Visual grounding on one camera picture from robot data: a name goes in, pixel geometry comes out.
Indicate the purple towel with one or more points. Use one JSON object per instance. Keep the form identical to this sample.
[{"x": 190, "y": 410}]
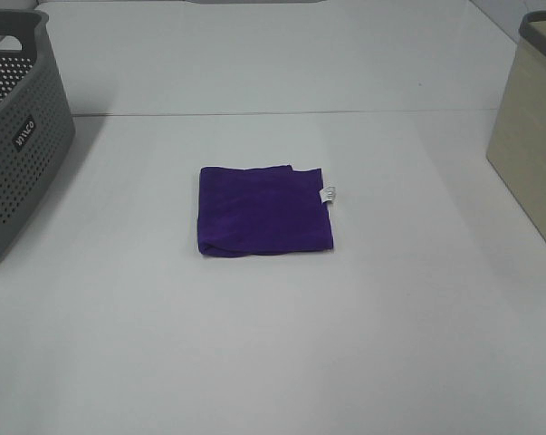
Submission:
[{"x": 261, "y": 212}]

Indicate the grey perforated plastic basket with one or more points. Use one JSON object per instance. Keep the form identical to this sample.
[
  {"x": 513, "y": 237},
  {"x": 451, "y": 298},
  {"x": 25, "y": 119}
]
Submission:
[{"x": 36, "y": 125}]

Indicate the beige storage box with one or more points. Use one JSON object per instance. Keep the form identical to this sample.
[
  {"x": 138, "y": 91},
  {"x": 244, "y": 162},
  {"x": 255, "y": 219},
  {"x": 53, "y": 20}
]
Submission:
[{"x": 517, "y": 148}]

